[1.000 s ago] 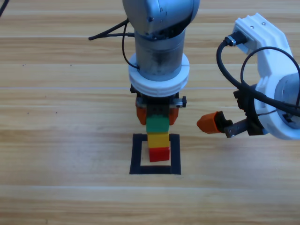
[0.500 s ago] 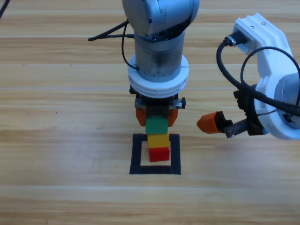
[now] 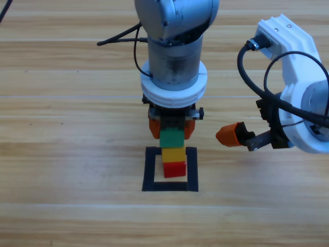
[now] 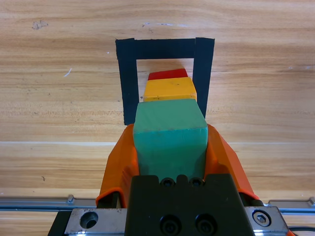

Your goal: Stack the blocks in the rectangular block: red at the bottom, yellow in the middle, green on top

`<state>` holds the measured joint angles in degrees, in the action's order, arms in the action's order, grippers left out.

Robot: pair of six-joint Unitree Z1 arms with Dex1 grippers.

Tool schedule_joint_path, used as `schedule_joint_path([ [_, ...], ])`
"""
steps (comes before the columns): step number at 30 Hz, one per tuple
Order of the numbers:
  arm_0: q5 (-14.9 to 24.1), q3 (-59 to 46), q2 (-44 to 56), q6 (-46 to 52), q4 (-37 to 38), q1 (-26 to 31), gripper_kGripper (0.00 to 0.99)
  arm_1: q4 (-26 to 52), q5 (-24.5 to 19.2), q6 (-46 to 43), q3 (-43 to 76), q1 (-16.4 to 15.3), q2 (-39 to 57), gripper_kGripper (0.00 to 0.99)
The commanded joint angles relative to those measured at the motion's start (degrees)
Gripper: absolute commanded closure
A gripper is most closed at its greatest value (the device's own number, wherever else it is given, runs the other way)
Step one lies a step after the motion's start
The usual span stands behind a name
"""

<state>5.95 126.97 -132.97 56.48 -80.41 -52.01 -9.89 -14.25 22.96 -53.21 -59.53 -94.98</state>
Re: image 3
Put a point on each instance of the black tape square outline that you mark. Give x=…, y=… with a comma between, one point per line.
x=147, y=177

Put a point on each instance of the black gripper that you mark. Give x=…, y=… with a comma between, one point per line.
x=172, y=115
x=276, y=126

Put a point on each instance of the yellow cube block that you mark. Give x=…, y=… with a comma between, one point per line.
x=173, y=155

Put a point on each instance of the red cube block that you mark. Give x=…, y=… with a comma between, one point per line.
x=174, y=170

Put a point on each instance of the green cube block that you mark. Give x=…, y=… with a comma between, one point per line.
x=172, y=140

